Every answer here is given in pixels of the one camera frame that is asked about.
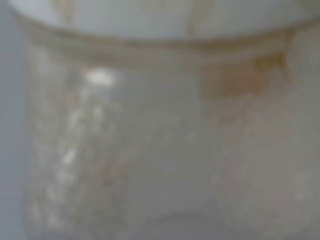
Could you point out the pink label drink bottle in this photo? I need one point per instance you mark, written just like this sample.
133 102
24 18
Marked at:
172 119

